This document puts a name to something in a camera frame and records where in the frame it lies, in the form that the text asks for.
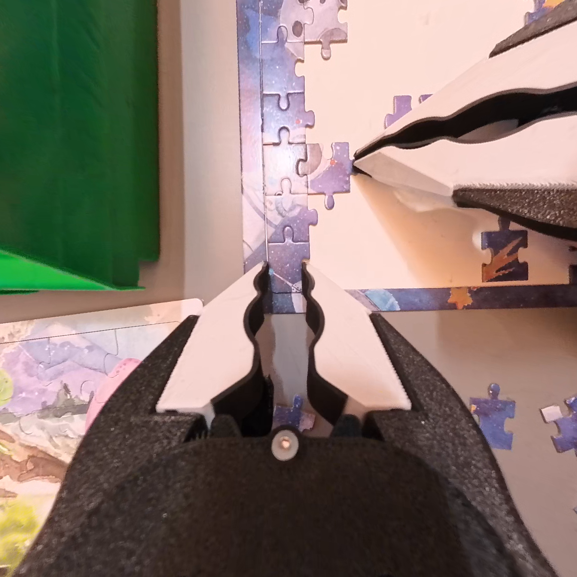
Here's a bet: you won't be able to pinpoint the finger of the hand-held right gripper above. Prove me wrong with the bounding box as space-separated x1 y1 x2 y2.
353 118 577 199
354 33 577 159

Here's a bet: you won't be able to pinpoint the space puzzle board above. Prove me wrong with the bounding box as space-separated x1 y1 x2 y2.
237 0 577 314

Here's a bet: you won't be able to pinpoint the grey desk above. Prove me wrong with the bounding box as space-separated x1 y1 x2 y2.
0 0 577 577

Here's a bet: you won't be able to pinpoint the purple helmet-part puzzle piece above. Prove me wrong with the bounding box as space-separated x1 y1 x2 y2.
308 141 353 211

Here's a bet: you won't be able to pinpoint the green plastic bin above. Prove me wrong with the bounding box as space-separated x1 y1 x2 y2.
0 0 160 294

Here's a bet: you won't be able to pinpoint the joined satellite puzzle pieces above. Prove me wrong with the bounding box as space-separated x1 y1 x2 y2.
383 94 435 132

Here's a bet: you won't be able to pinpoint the blue puzzle piece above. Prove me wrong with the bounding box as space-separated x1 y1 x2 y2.
540 396 577 455

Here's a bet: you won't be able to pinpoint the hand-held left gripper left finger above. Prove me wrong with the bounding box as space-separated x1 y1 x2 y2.
155 262 271 414

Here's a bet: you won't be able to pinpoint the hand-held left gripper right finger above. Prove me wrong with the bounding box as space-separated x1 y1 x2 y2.
301 263 412 425

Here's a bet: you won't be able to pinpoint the comet print puzzle piece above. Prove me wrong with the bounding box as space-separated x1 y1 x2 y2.
481 218 529 283

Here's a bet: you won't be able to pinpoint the purple star-marked puzzle piece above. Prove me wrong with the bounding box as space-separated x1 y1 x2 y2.
468 382 517 451

